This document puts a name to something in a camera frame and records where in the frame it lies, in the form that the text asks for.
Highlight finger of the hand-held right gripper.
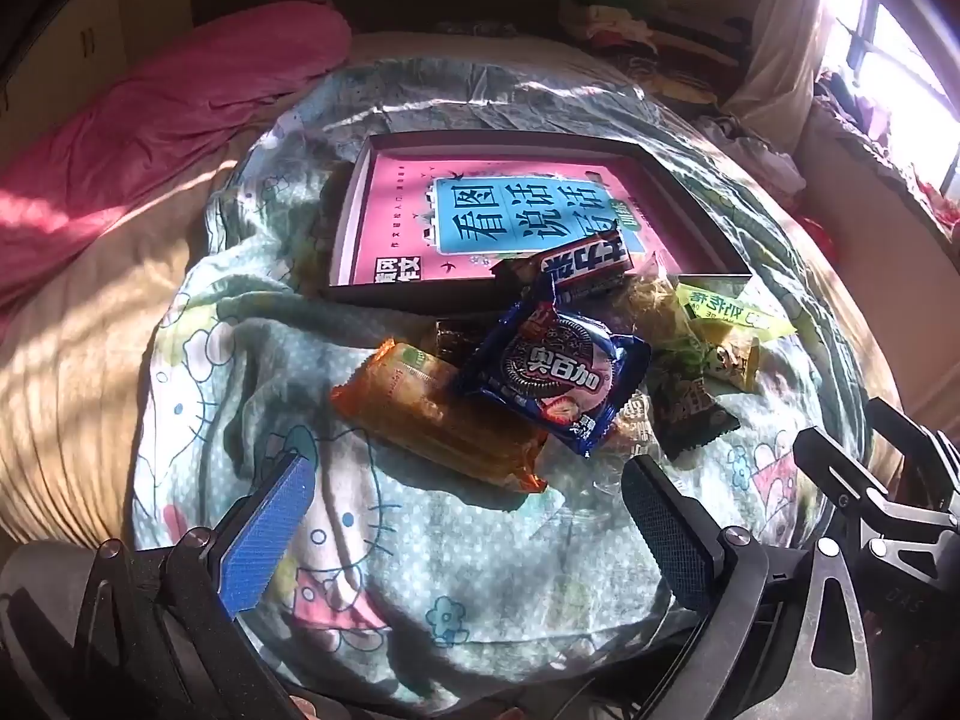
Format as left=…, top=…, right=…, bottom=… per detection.
left=793, top=426, right=960, bottom=542
left=866, top=396, right=960, bottom=500

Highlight white crumpled cloth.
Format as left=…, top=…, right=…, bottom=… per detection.
left=696, top=111, right=808, bottom=190

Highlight orange cracker packet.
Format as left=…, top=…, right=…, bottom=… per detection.
left=330, top=337, right=553, bottom=494

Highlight brown round cake packet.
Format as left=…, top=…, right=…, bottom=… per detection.
left=435, top=319, right=496, bottom=362

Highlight blue cookie packet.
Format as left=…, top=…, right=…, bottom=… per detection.
left=457, top=274, right=652, bottom=458

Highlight white wardrobe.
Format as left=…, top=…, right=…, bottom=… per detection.
left=0, top=0, right=145, bottom=107

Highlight cartoon cat printed blanket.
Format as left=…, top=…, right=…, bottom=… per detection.
left=131, top=56, right=871, bottom=713

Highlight shallow dark cardboard box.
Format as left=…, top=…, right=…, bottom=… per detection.
left=326, top=130, right=753, bottom=314

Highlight yellow-green snack packet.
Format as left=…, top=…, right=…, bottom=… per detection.
left=675, top=281, right=796, bottom=340

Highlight window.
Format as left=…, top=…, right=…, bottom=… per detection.
left=821, top=0, right=960, bottom=218

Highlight pile of clothes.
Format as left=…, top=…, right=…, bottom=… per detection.
left=559, top=0, right=758, bottom=104

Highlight beige curtain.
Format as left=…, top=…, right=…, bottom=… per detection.
left=724, top=0, right=835, bottom=142

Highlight purple ruffled cloth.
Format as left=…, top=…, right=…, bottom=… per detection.
left=814, top=64, right=931, bottom=196

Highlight beige bed sheet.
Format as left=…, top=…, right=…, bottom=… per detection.
left=0, top=30, right=901, bottom=548

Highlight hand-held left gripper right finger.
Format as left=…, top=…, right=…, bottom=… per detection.
left=621, top=454, right=878, bottom=720

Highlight clear yellow pastry packet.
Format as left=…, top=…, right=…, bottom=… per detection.
left=628, top=255, right=689, bottom=317

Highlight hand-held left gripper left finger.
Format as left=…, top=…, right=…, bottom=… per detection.
left=71, top=452, right=317, bottom=720

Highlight dark green snack packet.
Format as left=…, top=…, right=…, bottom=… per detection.
left=649, top=371, right=740, bottom=463

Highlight brown chocolate bar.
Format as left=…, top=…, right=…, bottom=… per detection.
left=491, top=235, right=635, bottom=308

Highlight pink pillow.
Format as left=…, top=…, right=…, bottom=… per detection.
left=0, top=0, right=353, bottom=316

